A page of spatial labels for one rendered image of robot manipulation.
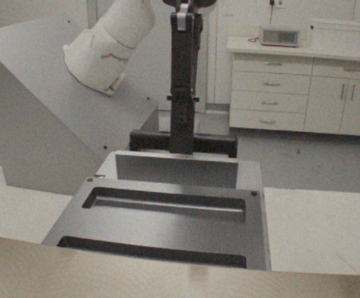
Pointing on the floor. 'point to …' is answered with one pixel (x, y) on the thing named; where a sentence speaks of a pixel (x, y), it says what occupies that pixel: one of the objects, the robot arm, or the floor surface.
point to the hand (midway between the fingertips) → (182, 126)
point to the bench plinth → (298, 135)
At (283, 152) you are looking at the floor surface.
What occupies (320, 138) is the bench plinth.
